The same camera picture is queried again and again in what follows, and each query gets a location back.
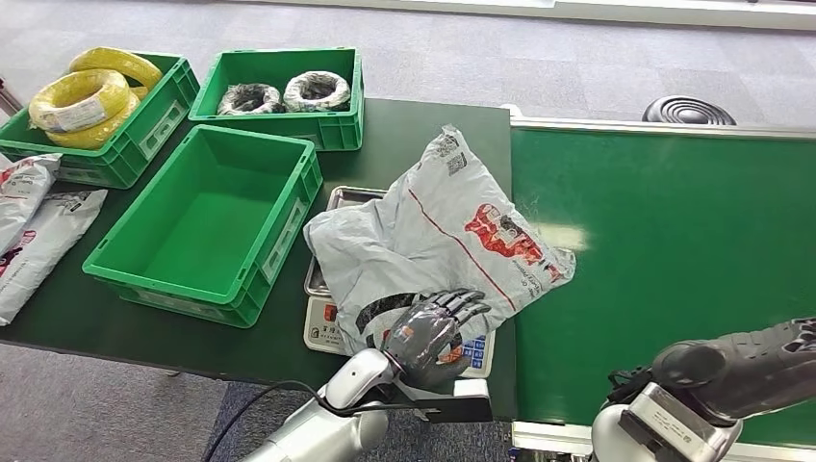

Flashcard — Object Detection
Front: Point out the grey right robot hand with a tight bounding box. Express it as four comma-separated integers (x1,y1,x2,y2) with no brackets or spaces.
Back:
650,317,816,426

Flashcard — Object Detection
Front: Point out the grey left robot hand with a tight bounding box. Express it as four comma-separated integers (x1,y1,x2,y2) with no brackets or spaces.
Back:
382,288,493,391

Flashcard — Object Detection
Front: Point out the grey plastic mailer package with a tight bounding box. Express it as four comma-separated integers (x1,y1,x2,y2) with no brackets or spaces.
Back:
303,124,577,360

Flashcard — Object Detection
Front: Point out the green conveyor belt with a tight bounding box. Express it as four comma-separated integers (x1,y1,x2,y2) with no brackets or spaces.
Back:
509,116,816,462

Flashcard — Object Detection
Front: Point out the white electronic weighing scale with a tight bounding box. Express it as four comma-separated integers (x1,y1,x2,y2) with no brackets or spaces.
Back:
303,186,498,380

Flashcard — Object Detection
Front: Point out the large empty green crate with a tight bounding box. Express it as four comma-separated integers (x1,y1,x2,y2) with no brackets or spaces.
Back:
81,124,324,329

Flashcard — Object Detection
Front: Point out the black ribbed round base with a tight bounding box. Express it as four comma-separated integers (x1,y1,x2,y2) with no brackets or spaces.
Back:
642,95,737,127

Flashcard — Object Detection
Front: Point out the green crate with black coils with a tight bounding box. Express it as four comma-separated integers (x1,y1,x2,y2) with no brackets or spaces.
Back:
188,46,365,152

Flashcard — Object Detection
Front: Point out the green crate with yellow coils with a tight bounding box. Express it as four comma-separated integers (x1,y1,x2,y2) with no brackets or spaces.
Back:
0,50,201,191

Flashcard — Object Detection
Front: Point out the long grey mailer bag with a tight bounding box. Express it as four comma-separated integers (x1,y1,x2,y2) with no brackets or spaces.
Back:
0,189,109,327

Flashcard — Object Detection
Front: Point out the small grey mailer bag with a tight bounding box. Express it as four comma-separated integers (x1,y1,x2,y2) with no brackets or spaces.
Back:
0,152,64,256

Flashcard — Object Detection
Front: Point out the dark slanted bar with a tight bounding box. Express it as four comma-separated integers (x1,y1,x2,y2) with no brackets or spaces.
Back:
0,76,24,117

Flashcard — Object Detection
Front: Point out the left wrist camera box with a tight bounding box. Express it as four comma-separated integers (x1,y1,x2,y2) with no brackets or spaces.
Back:
395,377,494,426

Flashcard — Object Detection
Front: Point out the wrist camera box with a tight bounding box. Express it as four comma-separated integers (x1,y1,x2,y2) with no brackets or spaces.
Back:
395,377,494,426
618,382,745,462

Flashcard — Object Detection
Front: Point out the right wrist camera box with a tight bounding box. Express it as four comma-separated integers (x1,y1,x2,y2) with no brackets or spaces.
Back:
618,382,745,462

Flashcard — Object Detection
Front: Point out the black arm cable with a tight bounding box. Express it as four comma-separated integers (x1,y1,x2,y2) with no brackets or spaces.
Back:
202,379,416,462

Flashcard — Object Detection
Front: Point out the dark wrapped wire coil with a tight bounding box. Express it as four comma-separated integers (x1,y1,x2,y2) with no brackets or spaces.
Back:
217,83,284,116

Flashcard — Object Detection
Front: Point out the white wall ledge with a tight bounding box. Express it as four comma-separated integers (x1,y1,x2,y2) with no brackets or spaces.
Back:
254,0,816,32

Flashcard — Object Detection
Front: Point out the yellow wire coil with label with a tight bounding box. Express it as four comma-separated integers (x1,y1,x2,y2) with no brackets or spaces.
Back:
28,67,133,133

